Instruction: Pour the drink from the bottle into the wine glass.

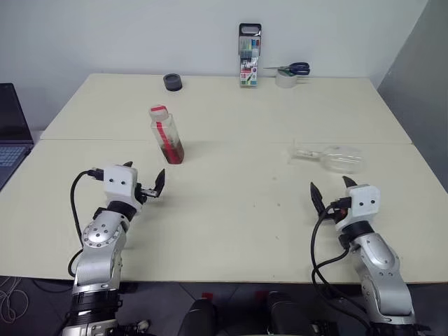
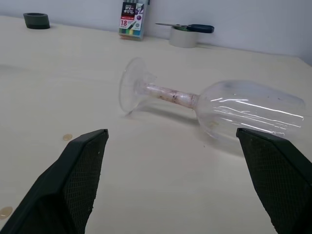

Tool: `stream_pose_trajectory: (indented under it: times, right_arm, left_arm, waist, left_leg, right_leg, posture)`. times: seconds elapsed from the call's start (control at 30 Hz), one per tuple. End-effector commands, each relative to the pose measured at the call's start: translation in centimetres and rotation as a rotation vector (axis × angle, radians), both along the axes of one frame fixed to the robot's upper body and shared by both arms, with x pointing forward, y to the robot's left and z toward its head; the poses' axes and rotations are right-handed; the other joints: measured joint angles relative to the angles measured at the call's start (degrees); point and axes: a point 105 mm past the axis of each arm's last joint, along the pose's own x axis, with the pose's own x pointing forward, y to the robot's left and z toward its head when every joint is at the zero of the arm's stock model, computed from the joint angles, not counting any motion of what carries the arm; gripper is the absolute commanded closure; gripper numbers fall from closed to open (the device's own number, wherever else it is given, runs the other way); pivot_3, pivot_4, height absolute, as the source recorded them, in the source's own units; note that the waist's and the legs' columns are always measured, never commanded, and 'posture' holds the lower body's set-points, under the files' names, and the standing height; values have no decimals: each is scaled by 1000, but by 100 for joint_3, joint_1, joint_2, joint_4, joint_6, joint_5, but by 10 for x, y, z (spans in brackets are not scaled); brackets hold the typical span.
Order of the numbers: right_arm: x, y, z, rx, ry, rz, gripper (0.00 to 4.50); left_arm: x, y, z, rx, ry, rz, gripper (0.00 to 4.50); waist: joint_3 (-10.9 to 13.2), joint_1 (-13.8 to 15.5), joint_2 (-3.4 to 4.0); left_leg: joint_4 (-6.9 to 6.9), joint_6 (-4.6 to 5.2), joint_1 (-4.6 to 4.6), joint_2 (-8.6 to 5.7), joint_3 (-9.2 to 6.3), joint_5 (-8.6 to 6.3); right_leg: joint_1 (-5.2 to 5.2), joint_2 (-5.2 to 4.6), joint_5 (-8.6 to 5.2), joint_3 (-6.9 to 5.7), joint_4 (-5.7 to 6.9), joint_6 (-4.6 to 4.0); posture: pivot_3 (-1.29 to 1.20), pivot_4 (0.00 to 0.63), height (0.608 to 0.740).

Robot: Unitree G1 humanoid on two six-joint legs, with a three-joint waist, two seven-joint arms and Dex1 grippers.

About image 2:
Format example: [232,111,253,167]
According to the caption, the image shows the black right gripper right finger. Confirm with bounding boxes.
[235,127,312,234]

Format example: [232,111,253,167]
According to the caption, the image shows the black-handled scissors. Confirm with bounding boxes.
[155,22,215,34]

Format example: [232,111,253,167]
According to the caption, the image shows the clear wine glass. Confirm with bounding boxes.
[118,57,307,147]

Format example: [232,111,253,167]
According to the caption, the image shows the marker pen set box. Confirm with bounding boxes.
[118,0,150,42]

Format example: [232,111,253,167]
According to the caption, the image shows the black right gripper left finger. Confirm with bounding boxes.
[0,129,109,234]

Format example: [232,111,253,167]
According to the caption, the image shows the white tape roll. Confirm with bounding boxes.
[169,25,199,49]

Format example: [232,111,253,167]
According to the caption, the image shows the dark round lid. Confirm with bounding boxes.
[23,12,51,30]

